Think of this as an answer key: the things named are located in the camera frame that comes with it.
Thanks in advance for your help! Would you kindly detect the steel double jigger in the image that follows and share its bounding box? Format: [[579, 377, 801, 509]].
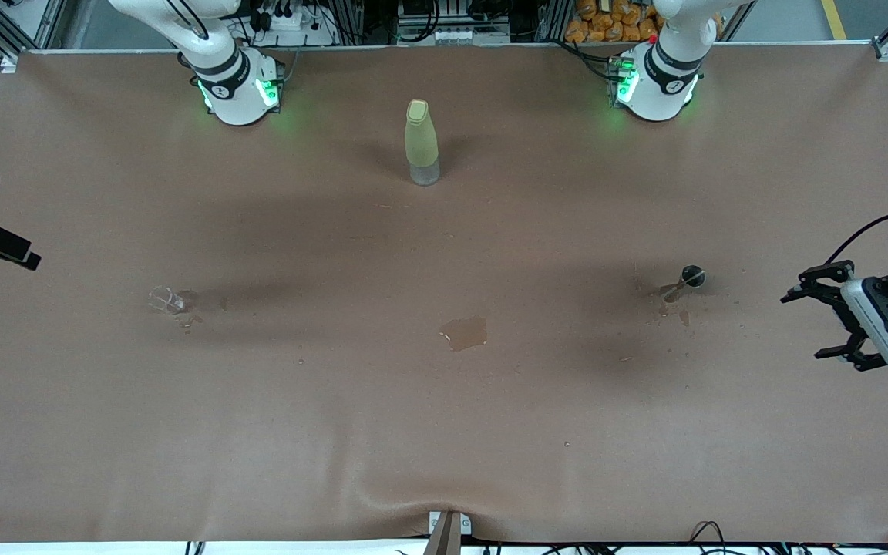
[[664, 264, 707, 303]]

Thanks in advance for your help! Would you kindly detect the clear glass measuring cup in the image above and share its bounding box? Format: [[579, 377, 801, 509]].
[[149, 287, 187, 315]]

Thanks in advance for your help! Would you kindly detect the green capped glass shaker bottle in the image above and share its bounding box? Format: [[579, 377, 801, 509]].
[[404, 99, 442, 187]]

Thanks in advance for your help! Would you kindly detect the orange snack pile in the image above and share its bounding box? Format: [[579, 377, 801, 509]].
[[565, 0, 661, 43]]

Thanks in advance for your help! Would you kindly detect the large liquid puddle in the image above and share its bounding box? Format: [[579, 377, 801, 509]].
[[439, 316, 489, 353]]

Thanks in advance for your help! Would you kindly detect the white power strip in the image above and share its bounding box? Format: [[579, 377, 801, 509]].
[[255, 0, 335, 47]]

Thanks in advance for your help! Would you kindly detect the metal table bracket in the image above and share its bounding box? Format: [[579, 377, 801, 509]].
[[425, 510, 473, 555]]

